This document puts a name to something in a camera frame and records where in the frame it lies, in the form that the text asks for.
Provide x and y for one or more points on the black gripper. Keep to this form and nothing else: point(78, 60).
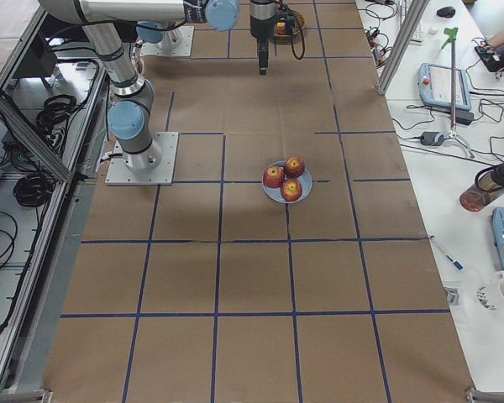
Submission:
point(260, 28)

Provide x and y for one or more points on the red yellow apple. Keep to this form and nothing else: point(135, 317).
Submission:
point(280, 28)

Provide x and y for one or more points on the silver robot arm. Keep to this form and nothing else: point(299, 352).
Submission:
point(129, 118)
point(222, 16)

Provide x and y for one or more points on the woven wicker basket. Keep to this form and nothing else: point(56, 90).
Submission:
point(295, 23)

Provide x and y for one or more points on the red apple on plate back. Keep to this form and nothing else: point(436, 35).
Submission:
point(294, 167)

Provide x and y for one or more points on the red apple on plate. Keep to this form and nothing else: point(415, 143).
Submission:
point(294, 167)
point(273, 176)
point(291, 190)

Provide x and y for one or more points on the red apple on plate left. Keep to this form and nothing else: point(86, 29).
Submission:
point(273, 176)

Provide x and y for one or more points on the red apple on plate front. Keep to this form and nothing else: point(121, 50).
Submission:
point(291, 190)

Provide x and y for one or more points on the blue teach pendant far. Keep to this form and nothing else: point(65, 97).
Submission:
point(434, 86)

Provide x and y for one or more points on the black computer mouse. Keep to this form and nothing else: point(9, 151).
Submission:
point(446, 12)

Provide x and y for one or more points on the black power adapter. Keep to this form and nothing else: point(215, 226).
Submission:
point(429, 138)

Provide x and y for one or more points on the green tipped tripod stick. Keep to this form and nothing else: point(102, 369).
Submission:
point(451, 35)

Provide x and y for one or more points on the brown water bottle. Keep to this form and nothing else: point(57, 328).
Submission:
point(488, 186)

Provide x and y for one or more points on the blue white pen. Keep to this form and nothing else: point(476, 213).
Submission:
point(446, 254)

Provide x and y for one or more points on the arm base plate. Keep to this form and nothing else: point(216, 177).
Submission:
point(155, 166)
point(174, 43)

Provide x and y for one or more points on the aluminium frame post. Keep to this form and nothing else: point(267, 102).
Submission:
point(408, 26)

